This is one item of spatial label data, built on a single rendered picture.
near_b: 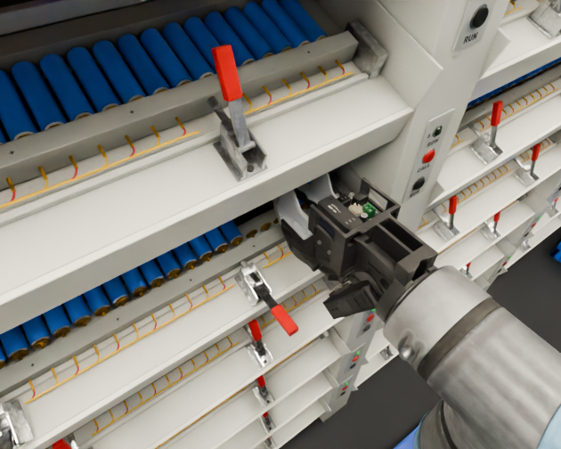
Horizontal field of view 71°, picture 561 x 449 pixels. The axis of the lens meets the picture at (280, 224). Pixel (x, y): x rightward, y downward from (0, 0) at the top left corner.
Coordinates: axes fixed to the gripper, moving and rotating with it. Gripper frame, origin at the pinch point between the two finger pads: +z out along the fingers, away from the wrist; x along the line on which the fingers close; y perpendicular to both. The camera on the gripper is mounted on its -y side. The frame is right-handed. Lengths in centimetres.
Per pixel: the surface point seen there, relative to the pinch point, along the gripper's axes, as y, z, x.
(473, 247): -44, -5, -54
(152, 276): -1.3, -0.6, 18.6
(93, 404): -6.1, -7.8, 29.0
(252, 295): -4.2, -7.3, 10.2
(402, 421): -97, -19, -29
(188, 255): -1.2, -0.3, 14.2
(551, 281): -96, -17, -114
